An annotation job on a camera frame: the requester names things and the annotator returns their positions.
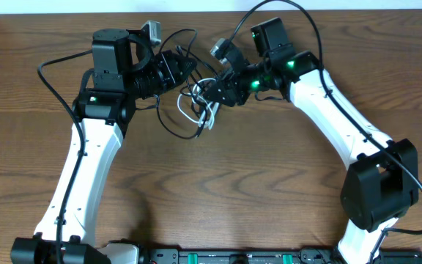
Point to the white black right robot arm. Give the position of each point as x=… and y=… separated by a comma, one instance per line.
x=382, y=181

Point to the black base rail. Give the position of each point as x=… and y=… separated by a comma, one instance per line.
x=188, y=256

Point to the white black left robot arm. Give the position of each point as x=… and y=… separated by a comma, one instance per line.
x=126, y=68

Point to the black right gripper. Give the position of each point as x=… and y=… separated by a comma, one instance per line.
x=228, y=86

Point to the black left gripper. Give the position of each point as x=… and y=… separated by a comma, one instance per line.
x=171, y=72

